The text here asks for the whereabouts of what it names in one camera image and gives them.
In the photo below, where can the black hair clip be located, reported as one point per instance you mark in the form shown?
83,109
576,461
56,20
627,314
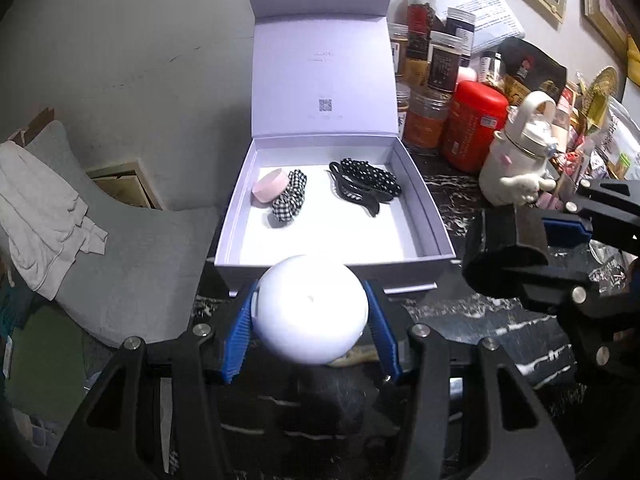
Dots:
350,193

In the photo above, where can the lavender gift box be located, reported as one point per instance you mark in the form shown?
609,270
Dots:
320,60

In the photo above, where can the black snack bag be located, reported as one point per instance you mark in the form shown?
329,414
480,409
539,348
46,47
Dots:
535,67

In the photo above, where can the jar with black lid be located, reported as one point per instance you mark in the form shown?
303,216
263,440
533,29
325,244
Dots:
490,65

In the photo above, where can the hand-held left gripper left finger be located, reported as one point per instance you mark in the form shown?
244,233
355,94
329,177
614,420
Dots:
239,340

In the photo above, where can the pink bottle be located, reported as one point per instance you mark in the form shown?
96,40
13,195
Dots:
465,74

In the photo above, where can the jar with dark label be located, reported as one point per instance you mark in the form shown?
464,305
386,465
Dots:
442,60

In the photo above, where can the printed paper sheets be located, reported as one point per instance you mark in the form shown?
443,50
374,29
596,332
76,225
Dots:
480,10

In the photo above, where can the red canister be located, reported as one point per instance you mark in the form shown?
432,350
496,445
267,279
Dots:
472,125

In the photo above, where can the clear-lid jar with orange label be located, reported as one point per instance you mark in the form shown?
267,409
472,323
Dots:
425,120

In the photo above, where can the white cloth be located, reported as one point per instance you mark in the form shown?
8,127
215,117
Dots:
45,210

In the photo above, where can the grey lounge chair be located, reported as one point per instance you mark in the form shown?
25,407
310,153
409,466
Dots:
125,260

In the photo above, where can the beige flat object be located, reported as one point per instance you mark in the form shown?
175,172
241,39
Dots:
357,357

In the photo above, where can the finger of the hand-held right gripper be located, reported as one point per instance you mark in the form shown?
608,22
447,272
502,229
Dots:
565,230
500,245

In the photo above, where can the tall jar of red berries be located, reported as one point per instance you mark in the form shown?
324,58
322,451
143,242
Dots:
419,25

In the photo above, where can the white round container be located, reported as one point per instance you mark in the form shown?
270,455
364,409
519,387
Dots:
310,305

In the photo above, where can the pink round band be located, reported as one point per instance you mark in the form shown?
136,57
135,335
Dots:
267,187

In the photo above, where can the flat cardboard piece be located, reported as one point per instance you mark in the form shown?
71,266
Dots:
35,125

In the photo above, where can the amber jar with white label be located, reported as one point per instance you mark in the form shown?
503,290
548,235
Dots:
398,50

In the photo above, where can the clear plastic bag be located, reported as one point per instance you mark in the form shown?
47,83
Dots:
620,145

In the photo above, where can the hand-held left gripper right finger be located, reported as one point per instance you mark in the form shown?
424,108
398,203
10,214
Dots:
382,335

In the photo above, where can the green mat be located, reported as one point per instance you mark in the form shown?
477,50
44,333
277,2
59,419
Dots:
45,360

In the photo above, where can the black white checkered scrunchie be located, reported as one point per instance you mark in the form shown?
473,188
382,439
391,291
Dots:
287,200

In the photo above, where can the black polka dot scrunchie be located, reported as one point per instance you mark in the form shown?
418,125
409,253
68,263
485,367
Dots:
367,175

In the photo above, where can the gold fan ornament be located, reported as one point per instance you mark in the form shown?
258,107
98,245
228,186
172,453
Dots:
600,90

